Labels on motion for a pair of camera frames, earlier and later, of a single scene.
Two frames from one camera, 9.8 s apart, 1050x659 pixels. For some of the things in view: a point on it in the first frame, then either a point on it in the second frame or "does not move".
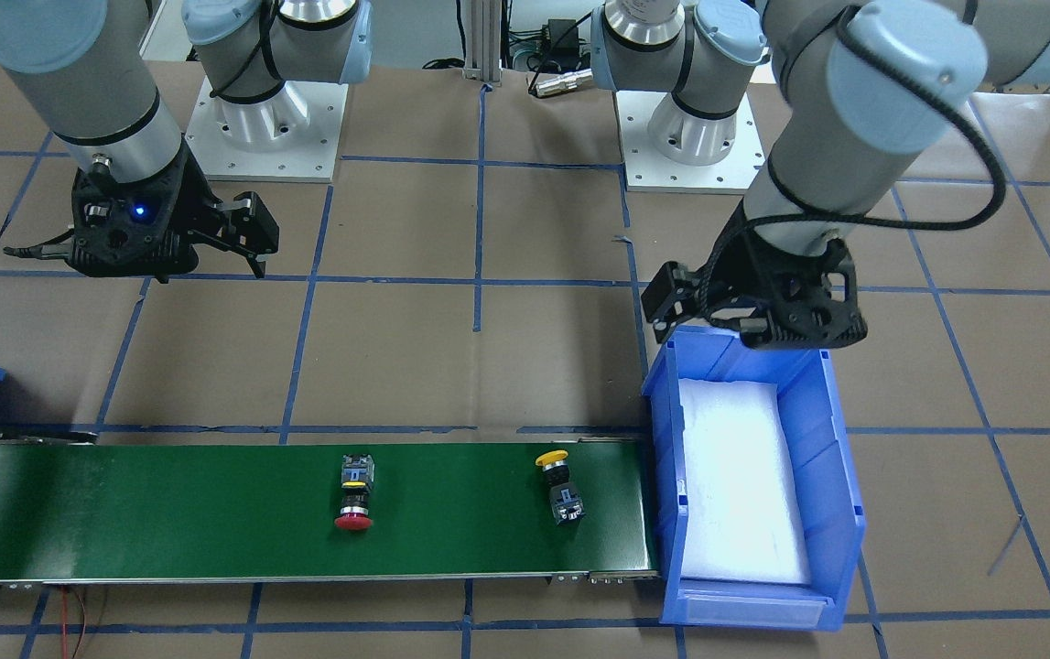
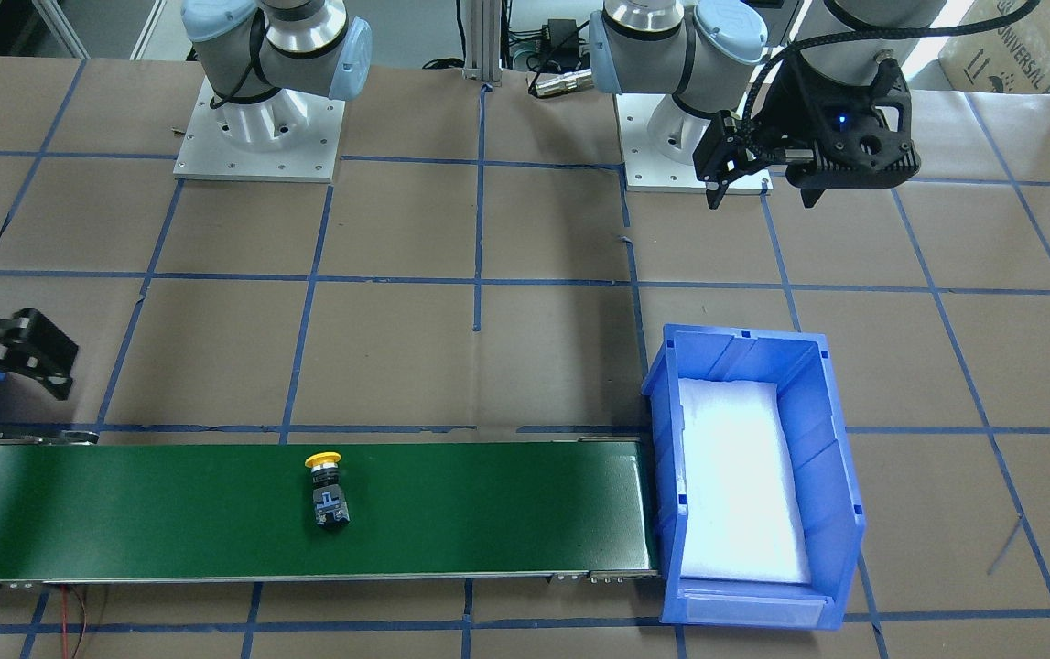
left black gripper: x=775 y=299 -> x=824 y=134
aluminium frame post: x=483 y=41 does not move
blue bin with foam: x=760 y=518 does not move
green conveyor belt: x=82 y=511 does not move
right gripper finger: x=250 y=229 -> x=33 y=347
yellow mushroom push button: x=566 y=501 -> x=330 y=506
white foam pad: x=742 y=518 does not move
